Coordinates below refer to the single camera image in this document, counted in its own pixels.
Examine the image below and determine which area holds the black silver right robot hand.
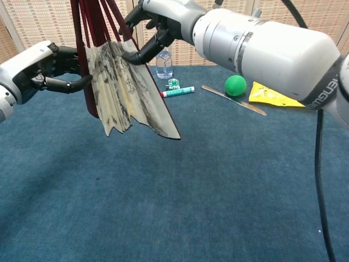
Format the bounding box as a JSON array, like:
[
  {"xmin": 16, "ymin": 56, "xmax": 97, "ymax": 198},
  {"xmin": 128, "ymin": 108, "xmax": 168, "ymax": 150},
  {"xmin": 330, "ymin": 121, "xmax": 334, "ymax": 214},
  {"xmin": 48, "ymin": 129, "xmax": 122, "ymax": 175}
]
[{"xmin": 121, "ymin": 0, "xmax": 208, "ymax": 66}]

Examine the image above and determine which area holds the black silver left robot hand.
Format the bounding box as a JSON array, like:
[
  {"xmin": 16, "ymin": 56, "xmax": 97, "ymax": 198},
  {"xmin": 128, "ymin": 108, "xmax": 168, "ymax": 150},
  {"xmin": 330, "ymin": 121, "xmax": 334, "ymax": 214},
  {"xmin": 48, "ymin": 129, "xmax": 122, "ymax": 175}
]
[{"xmin": 0, "ymin": 40, "xmax": 93, "ymax": 104}]

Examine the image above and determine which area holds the red ribbed paper folding fan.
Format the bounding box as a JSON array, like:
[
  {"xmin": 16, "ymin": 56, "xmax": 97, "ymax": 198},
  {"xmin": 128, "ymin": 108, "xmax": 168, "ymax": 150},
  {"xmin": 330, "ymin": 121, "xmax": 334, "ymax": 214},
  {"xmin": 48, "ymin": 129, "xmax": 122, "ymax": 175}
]
[{"xmin": 70, "ymin": 0, "xmax": 182, "ymax": 141}]

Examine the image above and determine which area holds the clear plastic water bottle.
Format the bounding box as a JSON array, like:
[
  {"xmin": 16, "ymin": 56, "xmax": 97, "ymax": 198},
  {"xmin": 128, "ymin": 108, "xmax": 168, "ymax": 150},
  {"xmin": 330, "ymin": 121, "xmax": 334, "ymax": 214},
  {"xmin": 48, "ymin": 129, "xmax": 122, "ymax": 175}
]
[{"xmin": 155, "ymin": 47, "xmax": 173, "ymax": 80}]

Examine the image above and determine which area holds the green white marker red cap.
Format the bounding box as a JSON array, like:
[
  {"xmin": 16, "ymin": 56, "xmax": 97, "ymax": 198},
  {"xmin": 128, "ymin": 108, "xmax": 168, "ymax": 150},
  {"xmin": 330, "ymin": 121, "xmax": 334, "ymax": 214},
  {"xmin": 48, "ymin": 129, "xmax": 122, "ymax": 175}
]
[{"xmin": 161, "ymin": 86, "xmax": 195, "ymax": 98}]

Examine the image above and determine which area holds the green foam ball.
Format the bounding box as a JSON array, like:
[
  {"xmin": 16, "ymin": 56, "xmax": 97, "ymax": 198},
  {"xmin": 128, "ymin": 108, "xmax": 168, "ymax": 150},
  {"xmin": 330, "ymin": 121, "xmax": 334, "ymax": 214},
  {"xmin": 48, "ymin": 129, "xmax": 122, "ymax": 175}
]
[{"xmin": 224, "ymin": 75, "xmax": 248, "ymax": 97}]

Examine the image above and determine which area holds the silver metal table knife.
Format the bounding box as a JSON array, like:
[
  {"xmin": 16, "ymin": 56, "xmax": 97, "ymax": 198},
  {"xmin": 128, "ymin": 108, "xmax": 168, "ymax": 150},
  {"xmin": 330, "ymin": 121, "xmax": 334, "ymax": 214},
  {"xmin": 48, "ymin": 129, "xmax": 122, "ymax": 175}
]
[{"xmin": 201, "ymin": 85, "xmax": 268, "ymax": 117}]

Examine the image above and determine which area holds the yellow marshmallow snack bag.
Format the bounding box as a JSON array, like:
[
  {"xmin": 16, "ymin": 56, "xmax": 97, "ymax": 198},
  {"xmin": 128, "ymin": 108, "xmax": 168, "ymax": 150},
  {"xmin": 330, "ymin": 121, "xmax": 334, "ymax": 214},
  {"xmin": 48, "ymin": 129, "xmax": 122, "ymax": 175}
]
[{"xmin": 248, "ymin": 81, "xmax": 306, "ymax": 108}]

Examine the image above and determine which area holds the blue felt table cover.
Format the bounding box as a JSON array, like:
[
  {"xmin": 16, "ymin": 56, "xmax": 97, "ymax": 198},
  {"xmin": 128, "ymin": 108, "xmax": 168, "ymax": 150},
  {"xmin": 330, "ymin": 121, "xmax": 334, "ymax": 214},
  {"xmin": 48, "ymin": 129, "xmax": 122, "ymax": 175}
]
[{"xmin": 0, "ymin": 64, "xmax": 349, "ymax": 262}]

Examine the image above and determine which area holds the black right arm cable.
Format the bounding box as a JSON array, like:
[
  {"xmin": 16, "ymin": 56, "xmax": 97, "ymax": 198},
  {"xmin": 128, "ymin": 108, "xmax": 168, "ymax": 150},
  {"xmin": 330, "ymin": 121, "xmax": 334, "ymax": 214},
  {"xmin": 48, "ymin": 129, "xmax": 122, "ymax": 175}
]
[{"xmin": 280, "ymin": 0, "xmax": 339, "ymax": 262}]

